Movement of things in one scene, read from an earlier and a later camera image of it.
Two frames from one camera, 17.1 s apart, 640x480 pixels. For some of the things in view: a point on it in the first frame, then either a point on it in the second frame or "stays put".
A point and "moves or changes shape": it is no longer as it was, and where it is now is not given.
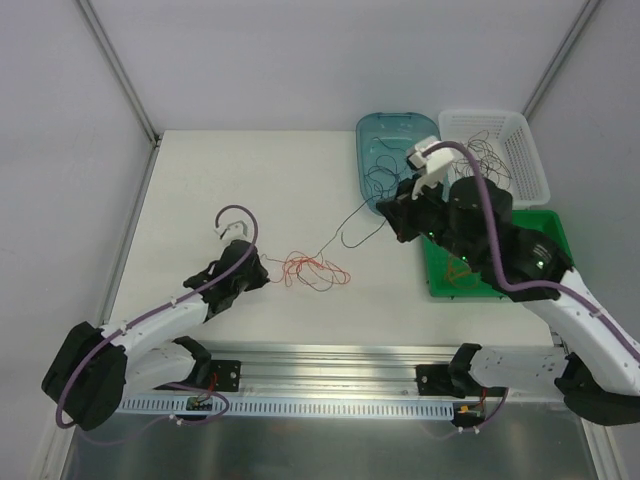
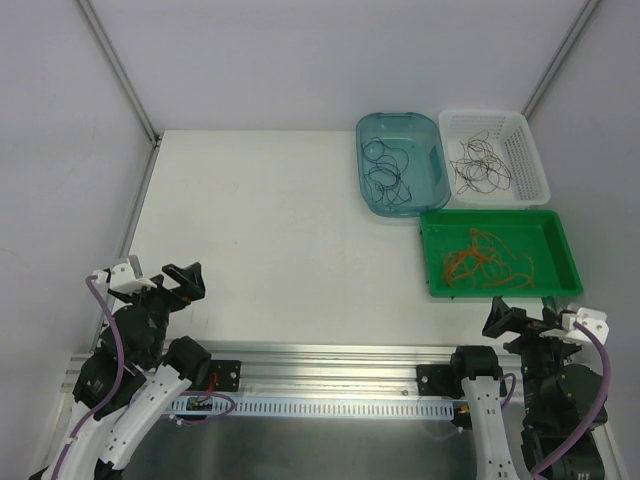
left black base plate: x=228 y=374 stays put
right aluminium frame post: x=560 y=55 stays put
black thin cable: x=490 y=164 stays put
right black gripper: x=403 y=213 -> x=522 y=327
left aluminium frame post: x=121 y=71 stays put
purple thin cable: x=341 y=232 moves or changes shape
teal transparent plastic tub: x=383 y=142 stays put
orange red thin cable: x=292 y=265 moves or changes shape
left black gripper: x=248 y=273 -> x=163 y=291
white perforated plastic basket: x=506 y=145 stays put
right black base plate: x=433 y=379 stays put
